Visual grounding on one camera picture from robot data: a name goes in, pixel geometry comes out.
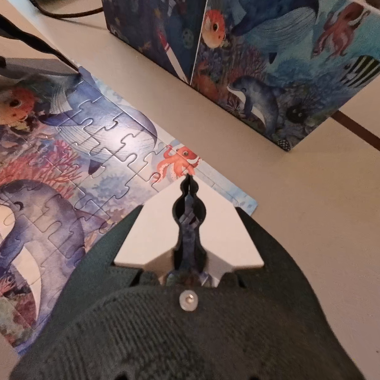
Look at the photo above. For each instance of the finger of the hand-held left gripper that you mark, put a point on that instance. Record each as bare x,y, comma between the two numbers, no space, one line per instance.
35,66
29,40

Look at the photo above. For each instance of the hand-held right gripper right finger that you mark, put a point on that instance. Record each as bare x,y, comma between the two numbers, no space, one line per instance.
228,234

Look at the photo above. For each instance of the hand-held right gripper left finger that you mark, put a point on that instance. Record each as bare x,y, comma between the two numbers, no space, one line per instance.
151,231

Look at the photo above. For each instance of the illustrated puzzle box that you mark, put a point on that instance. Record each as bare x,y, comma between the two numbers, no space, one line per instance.
282,59

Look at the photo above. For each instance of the assembled sea jigsaw puzzle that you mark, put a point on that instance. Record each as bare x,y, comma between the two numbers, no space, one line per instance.
104,142

